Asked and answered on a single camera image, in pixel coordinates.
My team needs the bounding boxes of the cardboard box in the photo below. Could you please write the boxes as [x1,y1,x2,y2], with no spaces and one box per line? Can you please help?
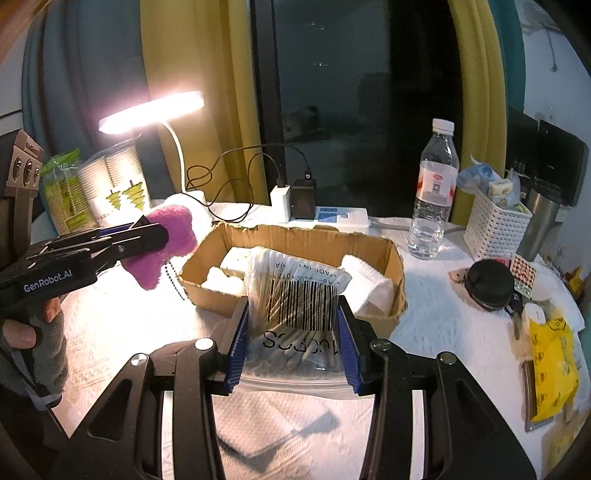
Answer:
[178,222,407,344]

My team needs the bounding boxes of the white charger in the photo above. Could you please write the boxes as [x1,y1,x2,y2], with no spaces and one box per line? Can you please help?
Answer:
[270,185,293,221]

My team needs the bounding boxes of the white plastic basket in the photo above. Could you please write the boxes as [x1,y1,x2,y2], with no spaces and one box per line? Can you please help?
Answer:
[462,187,534,261]

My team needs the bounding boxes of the black charging cable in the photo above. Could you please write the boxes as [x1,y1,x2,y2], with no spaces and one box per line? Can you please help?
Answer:
[185,144,311,206]
[210,152,284,217]

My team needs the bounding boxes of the black round pouch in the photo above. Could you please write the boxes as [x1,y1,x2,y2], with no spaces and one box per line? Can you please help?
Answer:
[464,259,515,312]

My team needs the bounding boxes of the steel tumbler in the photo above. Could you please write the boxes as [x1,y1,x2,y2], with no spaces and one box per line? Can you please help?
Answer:
[516,182,566,263]

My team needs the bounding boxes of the key bunch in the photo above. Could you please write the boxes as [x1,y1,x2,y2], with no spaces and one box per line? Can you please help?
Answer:
[505,295,529,341]

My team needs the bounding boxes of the green paper cup pack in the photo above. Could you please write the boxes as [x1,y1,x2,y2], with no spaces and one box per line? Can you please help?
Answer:
[41,148,100,236]

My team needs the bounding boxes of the teal curtain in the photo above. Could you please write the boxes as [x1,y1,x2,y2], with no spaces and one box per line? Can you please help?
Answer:
[494,0,527,116]
[21,0,153,208]

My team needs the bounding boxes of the small box in basket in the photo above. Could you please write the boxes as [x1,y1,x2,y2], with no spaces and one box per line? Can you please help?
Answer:
[488,178,515,201]

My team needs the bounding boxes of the clear bag of cotton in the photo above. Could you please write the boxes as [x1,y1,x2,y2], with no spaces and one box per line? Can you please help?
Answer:
[202,267,246,297]

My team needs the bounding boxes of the black charger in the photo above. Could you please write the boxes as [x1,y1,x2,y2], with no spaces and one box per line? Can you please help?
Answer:
[292,174,317,220]

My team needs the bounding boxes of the black monitor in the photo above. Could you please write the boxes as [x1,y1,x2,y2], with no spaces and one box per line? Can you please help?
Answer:
[505,107,541,181]

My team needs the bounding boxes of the blue plastic packet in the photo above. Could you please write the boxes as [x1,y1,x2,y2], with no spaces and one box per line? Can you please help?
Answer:
[457,154,502,190]

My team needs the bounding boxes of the person's left hand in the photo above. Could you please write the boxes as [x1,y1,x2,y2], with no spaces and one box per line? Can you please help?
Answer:
[0,295,69,398]

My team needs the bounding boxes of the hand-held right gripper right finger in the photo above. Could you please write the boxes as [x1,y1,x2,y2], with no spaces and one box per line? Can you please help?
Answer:
[337,298,536,480]

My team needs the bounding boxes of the white desk lamp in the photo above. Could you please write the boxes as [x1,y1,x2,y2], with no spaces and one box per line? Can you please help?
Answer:
[98,91,211,217]

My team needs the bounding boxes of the dark glass window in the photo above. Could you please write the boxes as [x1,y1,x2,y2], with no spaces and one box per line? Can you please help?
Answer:
[249,0,467,217]

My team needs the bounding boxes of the white paper towel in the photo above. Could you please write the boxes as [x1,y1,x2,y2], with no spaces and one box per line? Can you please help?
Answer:
[342,254,393,315]

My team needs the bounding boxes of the checkered sticker sheet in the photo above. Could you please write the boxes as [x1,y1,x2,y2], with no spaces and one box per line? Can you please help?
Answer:
[508,256,539,298]

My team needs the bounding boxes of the person's left forearm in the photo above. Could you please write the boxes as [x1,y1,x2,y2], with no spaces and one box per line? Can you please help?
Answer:
[0,348,65,480]

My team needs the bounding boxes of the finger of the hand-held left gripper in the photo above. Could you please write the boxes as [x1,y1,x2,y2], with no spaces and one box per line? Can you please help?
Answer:
[58,224,170,274]
[97,216,151,234]

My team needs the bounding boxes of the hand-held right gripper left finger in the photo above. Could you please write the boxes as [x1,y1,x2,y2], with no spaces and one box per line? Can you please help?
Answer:
[55,298,252,480]

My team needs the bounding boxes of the bright yellow tissue pack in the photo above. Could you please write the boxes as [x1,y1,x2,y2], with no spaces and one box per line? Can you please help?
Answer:
[527,316,581,423]

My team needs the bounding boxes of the cotton swab bag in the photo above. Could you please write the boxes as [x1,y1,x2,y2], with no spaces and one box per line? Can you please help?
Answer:
[240,247,354,398]

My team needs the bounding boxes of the clear water bottle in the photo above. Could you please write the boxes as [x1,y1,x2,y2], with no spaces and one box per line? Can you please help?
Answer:
[409,117,459,260]

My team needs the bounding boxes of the white power strip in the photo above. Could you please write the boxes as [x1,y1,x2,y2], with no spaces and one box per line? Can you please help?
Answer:
[277,206,372,234]

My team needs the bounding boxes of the yellow curtain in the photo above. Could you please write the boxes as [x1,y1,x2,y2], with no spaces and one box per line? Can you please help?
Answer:
[139,0,266,206]
[448,0,513,227]

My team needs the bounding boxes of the phone with grey case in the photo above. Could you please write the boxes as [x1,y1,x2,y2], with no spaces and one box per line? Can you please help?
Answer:
[522,360,555,433]

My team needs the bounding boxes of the white paper cup pack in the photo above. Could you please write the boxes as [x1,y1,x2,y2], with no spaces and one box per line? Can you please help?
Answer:
[78,141,151,227]

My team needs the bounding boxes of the pink plush toy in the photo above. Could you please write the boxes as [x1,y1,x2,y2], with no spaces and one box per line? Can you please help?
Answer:
[121,204,198,301]

